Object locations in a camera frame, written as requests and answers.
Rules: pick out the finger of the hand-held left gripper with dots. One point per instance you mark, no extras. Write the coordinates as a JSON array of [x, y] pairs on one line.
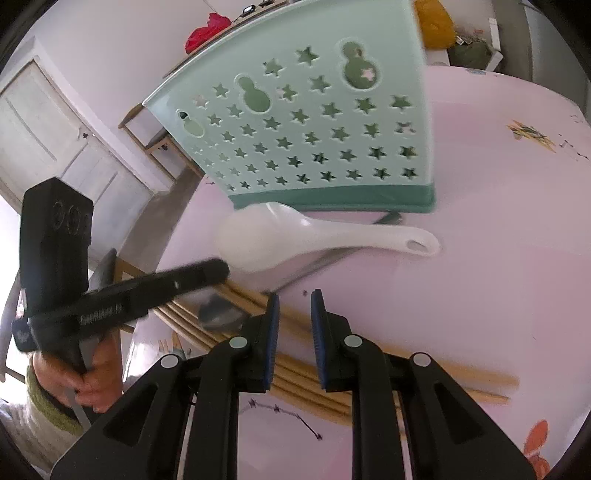
[[194, 277]]

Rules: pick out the white panelled door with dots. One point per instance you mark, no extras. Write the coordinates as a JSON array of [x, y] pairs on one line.
[[46, 129]]

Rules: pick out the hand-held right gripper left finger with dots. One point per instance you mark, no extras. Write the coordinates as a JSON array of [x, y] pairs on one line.
[[273, 344]]

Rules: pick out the grey-green bag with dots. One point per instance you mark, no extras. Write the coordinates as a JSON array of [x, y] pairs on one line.
[[468, 57]]

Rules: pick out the person's left hand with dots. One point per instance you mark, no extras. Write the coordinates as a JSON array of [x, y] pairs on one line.
[[101, 383]]

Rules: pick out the white ceramic spoon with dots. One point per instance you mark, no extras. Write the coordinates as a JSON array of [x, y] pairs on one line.
[[258, 240]]

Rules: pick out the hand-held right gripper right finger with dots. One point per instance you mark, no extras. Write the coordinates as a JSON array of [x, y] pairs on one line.
[[317, 344]]

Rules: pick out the mint green utensil holder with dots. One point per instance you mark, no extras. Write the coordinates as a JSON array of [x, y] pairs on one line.
[[392, 46]]

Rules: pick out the yellow plastic bag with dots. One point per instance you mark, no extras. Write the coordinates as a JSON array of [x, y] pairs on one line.
[[434, 27]]

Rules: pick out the white foam block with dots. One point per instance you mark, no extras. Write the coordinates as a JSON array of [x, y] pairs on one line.
[[495, 37]]

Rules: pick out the person's left forearm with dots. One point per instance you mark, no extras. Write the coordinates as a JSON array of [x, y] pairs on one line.
[[41, 415]]

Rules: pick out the metal spoon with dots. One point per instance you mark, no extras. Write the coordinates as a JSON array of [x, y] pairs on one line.
[[217, 317]]

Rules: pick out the red plastic bag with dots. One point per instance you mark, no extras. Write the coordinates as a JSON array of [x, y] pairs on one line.
[[203, 37]]

